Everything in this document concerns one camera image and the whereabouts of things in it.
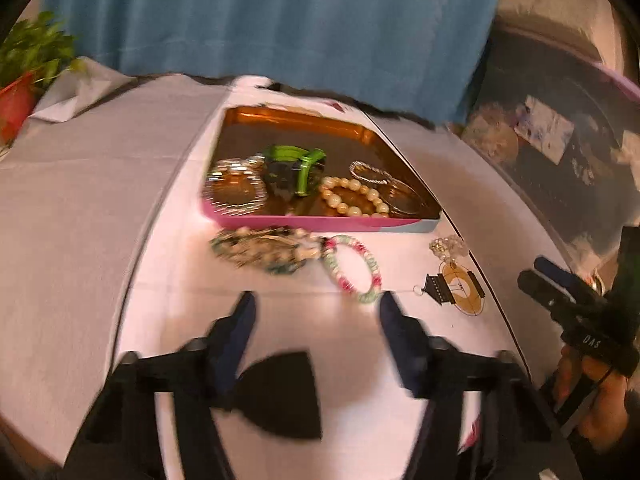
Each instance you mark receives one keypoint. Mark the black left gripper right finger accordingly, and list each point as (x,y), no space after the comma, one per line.
(435,371)

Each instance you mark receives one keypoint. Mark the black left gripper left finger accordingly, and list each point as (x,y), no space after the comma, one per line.
(215,360)

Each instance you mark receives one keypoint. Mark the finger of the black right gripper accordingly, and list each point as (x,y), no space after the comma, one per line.
(578,289)
(549,296)

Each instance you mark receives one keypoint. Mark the metal bangle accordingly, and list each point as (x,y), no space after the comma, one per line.
(401,198)

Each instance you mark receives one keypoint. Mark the green black smartwatch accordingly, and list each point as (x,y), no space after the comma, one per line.
(293,169)

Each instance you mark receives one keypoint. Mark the right hand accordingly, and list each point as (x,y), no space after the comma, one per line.
(606,419)

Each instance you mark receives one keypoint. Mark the white table mat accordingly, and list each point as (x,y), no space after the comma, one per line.
(179,287)

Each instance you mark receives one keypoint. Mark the dark storage bin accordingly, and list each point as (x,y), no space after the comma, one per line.
(564,133)

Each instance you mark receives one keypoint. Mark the pink tin tray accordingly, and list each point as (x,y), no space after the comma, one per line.
(358,159)

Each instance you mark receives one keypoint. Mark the blue curtain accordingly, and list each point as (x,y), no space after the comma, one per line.
(409,56)

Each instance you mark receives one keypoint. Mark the potted green plant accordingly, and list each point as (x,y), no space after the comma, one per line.
(34,54)

